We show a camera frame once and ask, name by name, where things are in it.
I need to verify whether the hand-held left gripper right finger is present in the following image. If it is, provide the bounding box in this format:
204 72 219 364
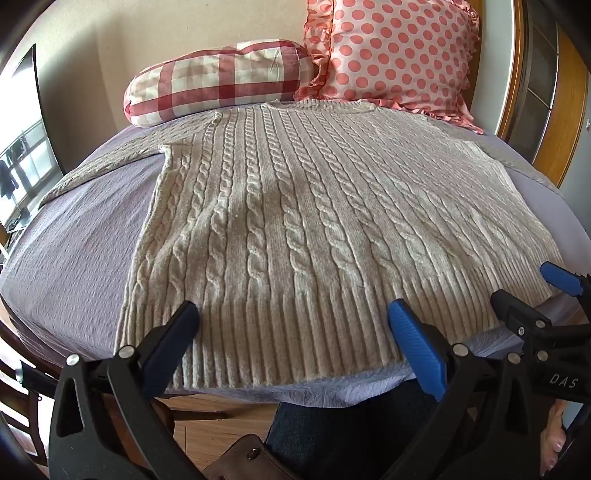
382 298 546 480

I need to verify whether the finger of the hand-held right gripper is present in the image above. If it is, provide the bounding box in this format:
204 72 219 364
490 288 553 343
539 261 591 297

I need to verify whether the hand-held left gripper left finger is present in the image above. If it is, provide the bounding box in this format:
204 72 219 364
48 300 204 480

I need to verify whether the cream cable knit sweater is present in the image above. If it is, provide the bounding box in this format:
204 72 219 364
39 99 567 391

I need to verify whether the person's right hand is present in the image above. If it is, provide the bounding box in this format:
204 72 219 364
539 401 575 477

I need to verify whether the person's dark jeans leg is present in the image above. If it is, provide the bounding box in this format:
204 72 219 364
265 381 440 480

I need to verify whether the bed with lavender sheet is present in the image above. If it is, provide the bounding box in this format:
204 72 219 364
0 104 591 400

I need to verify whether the brown leather bag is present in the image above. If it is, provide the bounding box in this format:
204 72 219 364
200 433 288 480

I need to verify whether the dark wooden chair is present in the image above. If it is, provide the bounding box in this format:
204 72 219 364
0 353 52 464

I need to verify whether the window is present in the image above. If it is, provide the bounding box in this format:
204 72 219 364
0 117 60 234

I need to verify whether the red plaid pillow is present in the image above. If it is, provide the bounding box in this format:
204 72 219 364
123 40 315 128

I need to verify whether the dark flat panel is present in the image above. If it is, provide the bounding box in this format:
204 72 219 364
13 44 66 177

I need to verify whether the pink polka dot pillow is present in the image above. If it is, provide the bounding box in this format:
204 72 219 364
294 0 484 135

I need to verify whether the wooden bed frame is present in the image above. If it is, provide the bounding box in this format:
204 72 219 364
154 391 279 422

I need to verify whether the wooden door frame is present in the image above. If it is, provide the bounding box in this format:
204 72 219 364
495 0 590 191

